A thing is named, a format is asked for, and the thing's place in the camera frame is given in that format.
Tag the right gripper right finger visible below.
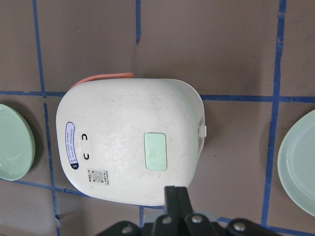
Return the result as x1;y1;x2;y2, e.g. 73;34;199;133
175;186;193;219

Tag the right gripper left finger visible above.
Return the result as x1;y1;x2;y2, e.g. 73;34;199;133
164;186;181;219

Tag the white rice cooker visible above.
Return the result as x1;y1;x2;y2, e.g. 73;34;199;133
56;74;207;206

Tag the green plate near left arm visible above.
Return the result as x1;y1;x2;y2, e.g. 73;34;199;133
0;104;35;181

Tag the green plate near right arm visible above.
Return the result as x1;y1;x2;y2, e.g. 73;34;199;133
277;111;315;216

